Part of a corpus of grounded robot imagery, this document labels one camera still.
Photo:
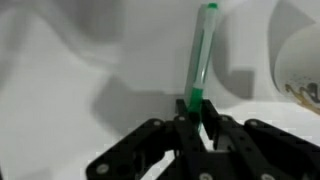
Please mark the white printed mug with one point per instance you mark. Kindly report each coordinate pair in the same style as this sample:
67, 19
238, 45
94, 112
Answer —
300, 66

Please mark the green and white marker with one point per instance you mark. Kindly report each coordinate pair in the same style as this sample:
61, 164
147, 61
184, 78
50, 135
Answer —
202, 56

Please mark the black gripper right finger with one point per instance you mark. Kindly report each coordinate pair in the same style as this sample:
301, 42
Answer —
260, 150

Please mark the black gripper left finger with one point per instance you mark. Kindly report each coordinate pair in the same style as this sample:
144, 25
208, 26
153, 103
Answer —
156, 143

